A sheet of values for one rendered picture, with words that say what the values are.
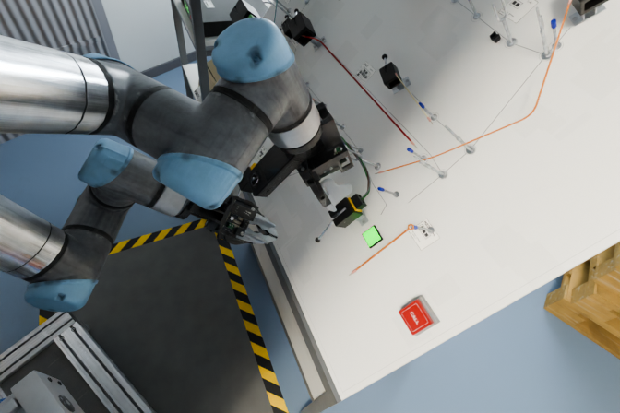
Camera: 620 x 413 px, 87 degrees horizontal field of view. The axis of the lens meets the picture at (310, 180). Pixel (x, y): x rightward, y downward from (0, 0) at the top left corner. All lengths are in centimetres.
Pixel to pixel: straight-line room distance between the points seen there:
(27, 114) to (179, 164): 11
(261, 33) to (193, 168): 14
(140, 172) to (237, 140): 26
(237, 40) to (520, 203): 56
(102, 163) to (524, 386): 209
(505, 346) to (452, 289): 152
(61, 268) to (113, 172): 14
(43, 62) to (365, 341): 74
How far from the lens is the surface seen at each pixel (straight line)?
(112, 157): 55
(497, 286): 70
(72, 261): 57
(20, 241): 54
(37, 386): 70
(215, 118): 32
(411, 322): 72
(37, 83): 33
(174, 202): 57
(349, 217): 72
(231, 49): 34
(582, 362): 249
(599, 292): 229
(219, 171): 32
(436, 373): 198
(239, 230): 60
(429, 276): 74
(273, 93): 34
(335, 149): 49
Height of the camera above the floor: 174
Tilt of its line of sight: 49 degrees down
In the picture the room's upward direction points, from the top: 13 degrees clockwise
